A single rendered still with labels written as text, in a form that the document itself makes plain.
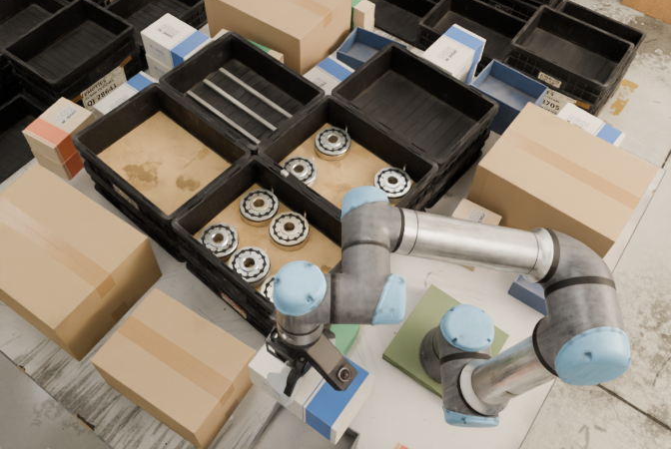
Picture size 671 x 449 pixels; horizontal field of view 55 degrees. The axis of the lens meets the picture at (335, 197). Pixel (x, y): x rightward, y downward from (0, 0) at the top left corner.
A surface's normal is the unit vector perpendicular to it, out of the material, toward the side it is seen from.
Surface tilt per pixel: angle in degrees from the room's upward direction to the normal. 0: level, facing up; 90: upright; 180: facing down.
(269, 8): 0
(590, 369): 87
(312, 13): 0
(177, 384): 0
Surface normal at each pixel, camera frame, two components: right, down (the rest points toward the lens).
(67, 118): 0.03, -0.58
